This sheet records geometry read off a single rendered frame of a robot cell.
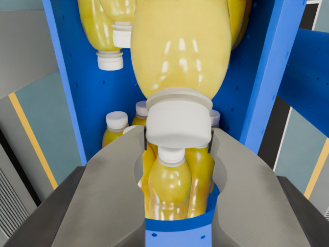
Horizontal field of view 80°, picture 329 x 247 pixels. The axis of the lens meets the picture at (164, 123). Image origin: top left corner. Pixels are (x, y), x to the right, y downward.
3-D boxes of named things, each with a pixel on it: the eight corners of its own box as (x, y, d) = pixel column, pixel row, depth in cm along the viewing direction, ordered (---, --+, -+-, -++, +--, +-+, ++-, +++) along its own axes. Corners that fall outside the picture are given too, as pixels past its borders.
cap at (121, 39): (129, 30, 27) (129, 44, 28) (105, 32, 24) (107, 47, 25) (151, 32, 25) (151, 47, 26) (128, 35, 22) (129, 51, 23)
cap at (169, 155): (184, 162, 27) (185, 152, 26) (156, 160, 27) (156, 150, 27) (184, 146, 31) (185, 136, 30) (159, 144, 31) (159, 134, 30)
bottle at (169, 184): (185, 250, 35) (197, 170, 26) (146, 246, 35) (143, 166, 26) (185, 214, 41) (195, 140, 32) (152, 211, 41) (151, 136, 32)
